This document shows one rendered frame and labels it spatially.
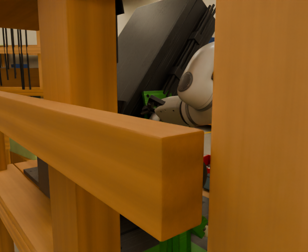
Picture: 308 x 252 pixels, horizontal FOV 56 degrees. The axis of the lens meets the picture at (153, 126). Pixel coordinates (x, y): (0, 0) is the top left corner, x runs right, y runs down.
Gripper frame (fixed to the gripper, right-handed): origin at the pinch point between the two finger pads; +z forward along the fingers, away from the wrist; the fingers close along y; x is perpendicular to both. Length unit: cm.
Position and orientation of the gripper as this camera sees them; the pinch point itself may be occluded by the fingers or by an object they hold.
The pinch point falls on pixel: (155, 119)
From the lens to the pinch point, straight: 88.2
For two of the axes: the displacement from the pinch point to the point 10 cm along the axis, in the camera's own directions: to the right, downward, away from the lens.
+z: -6.0, 1.3, 7.9
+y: -6.7, -6.2, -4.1
